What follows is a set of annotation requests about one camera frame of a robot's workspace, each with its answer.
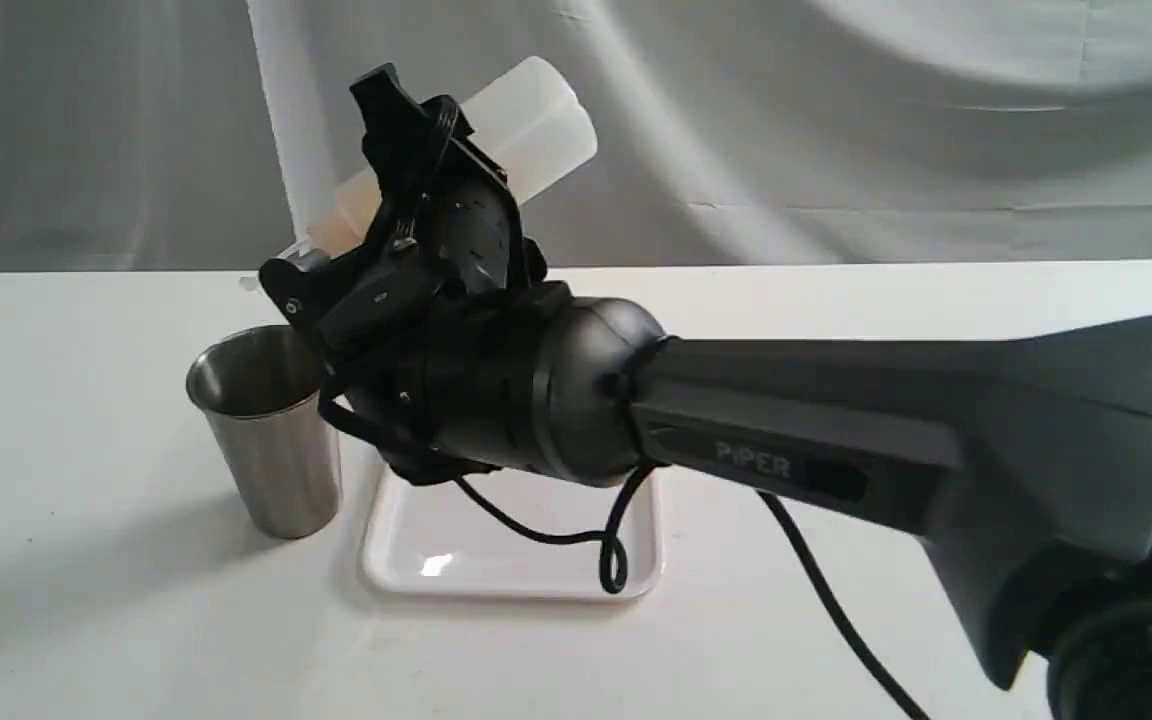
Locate black camera cable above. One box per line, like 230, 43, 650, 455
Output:
316, 94, 932, 720

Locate stainless steel cup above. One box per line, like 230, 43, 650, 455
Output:
185, 325, 342, 541

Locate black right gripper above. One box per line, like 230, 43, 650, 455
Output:
316, 65, 573, 480

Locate wrist camera with black bracket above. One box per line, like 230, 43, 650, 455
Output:
257, 249, 376, 348

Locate white rectangular plastic tray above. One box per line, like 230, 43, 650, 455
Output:
358, 470, 666, 602

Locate squeeze bottle with amber liquid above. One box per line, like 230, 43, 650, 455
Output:
276, 56, 599, 258

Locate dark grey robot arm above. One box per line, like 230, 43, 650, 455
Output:
317, 65, 1152, 719

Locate grey cloth backdrop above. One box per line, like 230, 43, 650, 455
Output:
0, 1, 1152, 272

